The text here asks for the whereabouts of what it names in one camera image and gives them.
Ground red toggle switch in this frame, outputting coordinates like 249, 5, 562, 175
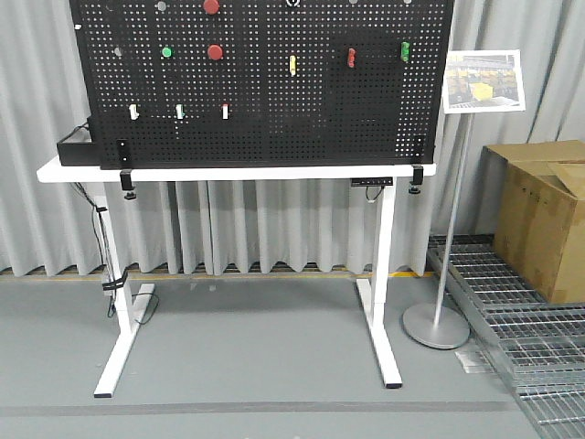
346, 48, 356, 69

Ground red mushroom button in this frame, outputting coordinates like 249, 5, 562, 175
207, 44, 224, 60
203, 0, 220, 16

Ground brown cardboard box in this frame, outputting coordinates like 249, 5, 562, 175
487, 140, 584, 304

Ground green toggle switch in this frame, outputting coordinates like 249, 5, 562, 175
400, 41, 410, 62

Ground metal floor grating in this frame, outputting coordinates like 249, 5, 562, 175
446, 235, 584, 438

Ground white green rocker switch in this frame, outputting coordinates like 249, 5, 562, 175
175, 103, 185, 120

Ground right black board clamp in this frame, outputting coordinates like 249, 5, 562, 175
409, 135, 426, 195

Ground yellow toggle switch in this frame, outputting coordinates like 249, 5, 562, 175
289, 55, 297, 77

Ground black board clamp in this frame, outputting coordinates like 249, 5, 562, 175
409, 135, 426, 195
117, 139, 136, 201

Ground printed warehouse photo sign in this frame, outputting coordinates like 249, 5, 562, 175
442, 49, 526, 114

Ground desk height control panel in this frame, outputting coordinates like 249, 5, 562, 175
351, 177, 393, 187

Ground black desk power cables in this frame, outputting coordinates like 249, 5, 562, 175
72, 181, 160, 327

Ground silver sign stand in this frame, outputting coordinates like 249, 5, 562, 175
402, 113, 474, 350

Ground left black board clamp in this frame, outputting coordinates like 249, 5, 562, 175
117, 139, 136, 201

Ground black box on desk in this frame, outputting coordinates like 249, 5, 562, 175
57, 117, 101, 166

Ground black perforated pegboard panel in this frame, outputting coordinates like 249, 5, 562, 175
69, 0, 454, 169

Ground white standing desk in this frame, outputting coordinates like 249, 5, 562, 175
37, 156, 437, 398

